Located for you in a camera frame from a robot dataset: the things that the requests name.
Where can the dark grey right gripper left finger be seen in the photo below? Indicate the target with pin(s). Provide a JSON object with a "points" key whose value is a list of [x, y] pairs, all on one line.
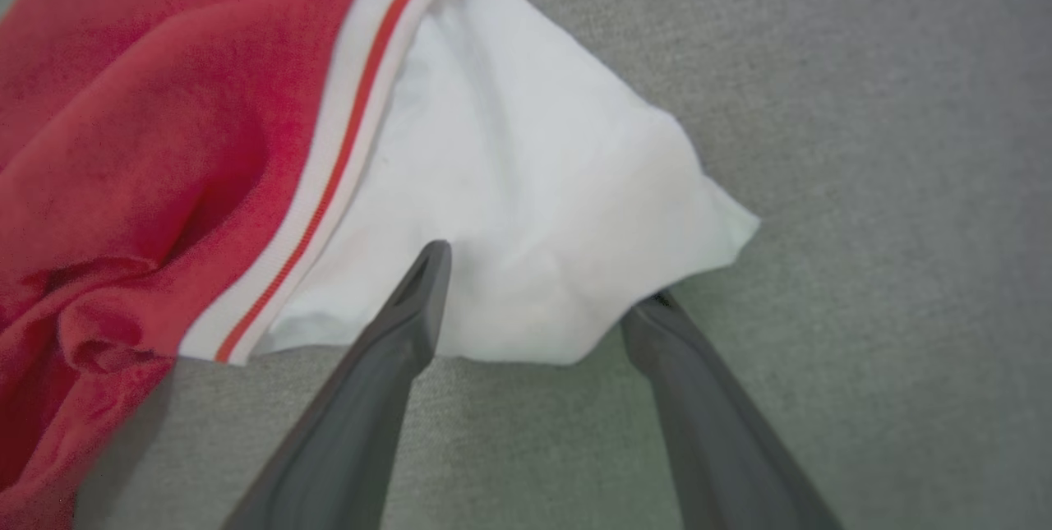
{"points": [[370, 415]]}

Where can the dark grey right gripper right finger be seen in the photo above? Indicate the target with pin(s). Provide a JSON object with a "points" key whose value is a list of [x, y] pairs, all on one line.
{"points": [[715, 440]]}

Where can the red and white polo shirt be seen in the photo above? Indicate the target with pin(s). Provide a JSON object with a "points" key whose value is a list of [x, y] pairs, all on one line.
{"points": [[205, 144]]}

